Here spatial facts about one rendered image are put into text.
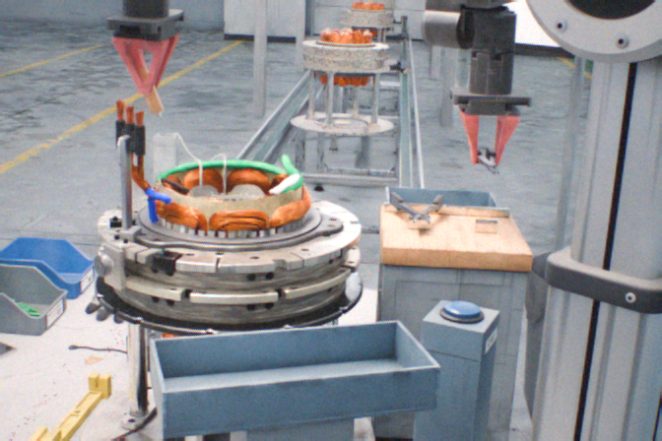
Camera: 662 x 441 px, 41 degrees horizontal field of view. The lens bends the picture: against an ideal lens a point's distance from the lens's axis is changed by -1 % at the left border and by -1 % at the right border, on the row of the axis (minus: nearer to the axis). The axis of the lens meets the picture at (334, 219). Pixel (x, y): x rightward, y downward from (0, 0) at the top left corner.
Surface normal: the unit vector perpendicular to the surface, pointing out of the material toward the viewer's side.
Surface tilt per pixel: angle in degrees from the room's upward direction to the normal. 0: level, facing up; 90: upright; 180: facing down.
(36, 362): 0
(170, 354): 90
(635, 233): 90
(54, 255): 88
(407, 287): 90
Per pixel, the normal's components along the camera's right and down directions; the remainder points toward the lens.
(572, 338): -0.66, 0.19
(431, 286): -0.04, 0.29
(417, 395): 0.29, 0.29
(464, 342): -0.41, 0.25
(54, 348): 0.04, -0.96
